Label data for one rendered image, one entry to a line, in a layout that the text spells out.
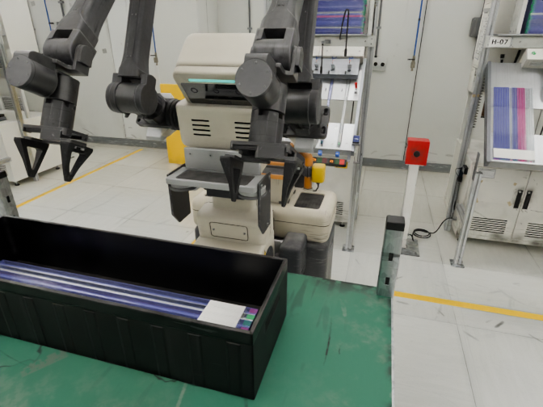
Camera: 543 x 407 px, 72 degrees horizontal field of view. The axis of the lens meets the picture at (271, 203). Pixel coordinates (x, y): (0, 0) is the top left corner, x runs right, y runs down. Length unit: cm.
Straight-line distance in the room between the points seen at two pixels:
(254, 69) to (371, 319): 44
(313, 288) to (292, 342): 14
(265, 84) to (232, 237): 67
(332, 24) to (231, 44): 188
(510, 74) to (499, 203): 83
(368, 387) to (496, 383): 151
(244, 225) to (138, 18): 60
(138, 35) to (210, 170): 38
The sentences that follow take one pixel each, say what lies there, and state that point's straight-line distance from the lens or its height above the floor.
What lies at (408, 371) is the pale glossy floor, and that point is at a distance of 195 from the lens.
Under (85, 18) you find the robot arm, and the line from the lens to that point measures 92.
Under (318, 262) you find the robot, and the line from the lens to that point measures 142.
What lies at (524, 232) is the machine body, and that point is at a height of 16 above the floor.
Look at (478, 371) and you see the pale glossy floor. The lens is 208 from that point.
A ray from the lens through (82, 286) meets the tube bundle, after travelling 72.
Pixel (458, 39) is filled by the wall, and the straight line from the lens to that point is 434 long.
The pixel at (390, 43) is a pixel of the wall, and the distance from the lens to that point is 429.
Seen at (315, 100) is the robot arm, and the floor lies 125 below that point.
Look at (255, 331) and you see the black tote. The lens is 48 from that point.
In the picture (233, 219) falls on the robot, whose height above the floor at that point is 89.
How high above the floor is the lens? 138
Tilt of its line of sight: 24 degrees down
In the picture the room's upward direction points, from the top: straight up
